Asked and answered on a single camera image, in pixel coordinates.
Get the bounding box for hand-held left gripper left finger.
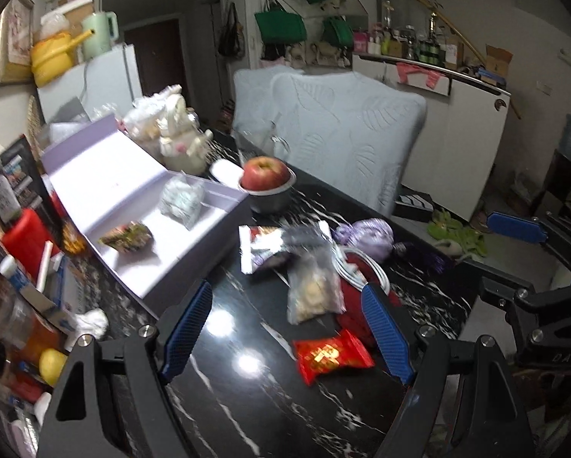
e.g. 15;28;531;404
36;279;215;458

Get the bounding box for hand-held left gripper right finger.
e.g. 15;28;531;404
361;282;537;458

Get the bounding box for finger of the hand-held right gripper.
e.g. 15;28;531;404
479;269;538;314
487;211;571;277

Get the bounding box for purple floral drawstring pouch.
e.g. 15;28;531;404
333;218;453;275

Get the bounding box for silver snack packet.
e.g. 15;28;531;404
238;224;334;275

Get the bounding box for lavender gift box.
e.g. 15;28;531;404
41;114;250;316

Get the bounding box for green slippers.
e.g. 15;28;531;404
429;210;487;258

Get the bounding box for red snack packet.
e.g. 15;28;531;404
292;329;376;386

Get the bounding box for beige slipper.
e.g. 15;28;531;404
433;241;464;261

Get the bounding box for clear bag of nuts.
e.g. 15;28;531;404
285;248;346;325

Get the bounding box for white cabinet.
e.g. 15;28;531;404
352;52;513;223

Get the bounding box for crumpled white tissue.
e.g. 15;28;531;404
66;309;110;349

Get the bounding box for black striped box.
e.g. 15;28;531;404
393;192;434;223

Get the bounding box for green brown snack packet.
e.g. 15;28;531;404
98;221;153;253

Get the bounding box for blue white carton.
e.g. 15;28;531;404
42;253;90;335

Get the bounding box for pale green clear packet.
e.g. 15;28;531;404
159;174;205;230

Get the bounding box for yellow lemon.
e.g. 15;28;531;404
38;348;69;387

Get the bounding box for small metal bowl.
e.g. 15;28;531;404
238;172;297;214

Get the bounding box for white oval case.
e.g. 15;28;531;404
210;160;245;189

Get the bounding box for cardboard box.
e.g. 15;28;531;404
485;45;514;77

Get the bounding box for red apple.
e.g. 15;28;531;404
240;156;291;192

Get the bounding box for white cartoon teapot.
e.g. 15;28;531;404
158;93;215;176

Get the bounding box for pink cloth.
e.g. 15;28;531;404
396;62;451;96

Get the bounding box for red plastic container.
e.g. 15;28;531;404
2;208;57;292

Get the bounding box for chair with leaf-pattern cover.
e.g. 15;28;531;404
271;73;428;218
232;68;310;153

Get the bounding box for clear glass mug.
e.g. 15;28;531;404
235;121;291;163

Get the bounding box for row of bottles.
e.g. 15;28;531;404
355;24;458;65

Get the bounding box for white plastic bag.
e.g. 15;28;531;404
123;85;184;141

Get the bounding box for black printed box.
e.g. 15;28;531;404
0;134;60;230

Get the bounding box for round woven plate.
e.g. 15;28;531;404
28;95;45;134

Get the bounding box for white fridge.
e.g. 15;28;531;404
36;43;143;125

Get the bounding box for dark brown door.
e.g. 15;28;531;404
123;16;187;98

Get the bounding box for dark hanging handbag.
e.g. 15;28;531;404
218;2;244;58

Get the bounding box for yellow pot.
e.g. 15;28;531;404
30;30;95;87

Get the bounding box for pale green kettle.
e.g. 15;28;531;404
81;11;120;60

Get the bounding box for framed picture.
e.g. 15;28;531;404
0;0;35;87

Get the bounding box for white cable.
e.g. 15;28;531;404
331;243;390;294

